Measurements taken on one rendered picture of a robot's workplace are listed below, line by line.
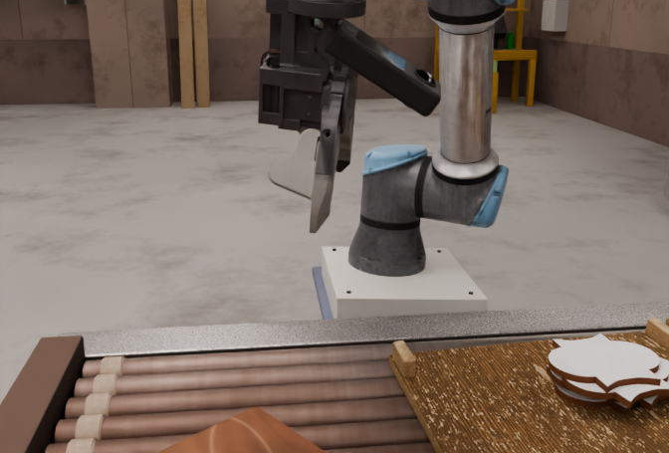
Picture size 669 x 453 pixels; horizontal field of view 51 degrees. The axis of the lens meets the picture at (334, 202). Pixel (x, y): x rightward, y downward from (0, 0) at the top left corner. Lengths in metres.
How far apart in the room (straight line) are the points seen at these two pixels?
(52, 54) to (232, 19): 2.56
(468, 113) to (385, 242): 0.30
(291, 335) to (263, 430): 0.46
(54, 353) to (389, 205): 0.62
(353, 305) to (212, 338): 0.25
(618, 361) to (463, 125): 0.45
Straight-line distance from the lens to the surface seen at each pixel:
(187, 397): 0.97
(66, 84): 10.82
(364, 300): 1.21
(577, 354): 0.96
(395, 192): 1.28
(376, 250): 1.31
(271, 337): 1.11
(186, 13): 10.06
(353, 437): 0.89
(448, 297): 1.25
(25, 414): 0.93
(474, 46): 1.11
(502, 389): 0.96
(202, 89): 9.96
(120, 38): 10.07
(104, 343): 1.14
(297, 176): 0.63
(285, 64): 0.65
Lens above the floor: 1.42
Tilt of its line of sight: 16 degrees down
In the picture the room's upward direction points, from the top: straight up
